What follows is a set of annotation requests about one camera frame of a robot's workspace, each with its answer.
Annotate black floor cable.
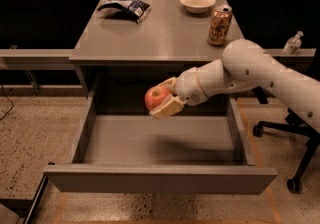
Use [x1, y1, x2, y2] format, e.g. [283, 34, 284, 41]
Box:
[0, 83, 15, 122]

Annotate open grey top drawer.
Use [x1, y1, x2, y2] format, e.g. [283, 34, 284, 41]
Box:
[44, 83, 277, 194]

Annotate red apple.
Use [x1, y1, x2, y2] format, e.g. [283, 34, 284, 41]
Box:
[144, 85, 170, 111]

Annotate white bowl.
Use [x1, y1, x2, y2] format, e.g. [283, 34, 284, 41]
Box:
[180, 0, 216, 14]

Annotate clear sanitizer bottle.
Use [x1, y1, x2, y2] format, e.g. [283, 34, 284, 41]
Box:
[283, 31, 303, 55]

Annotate blue white chip bag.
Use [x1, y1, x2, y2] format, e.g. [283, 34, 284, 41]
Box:
[98, 0, 151, 24]

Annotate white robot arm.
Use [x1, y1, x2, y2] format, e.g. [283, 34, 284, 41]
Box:
[145, 39, 320, 132]

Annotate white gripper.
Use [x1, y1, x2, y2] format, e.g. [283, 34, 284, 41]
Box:
[149, 59, 255, 119]

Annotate gold soda can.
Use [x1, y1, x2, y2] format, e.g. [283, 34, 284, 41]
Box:
[207, 5, 232, 46]

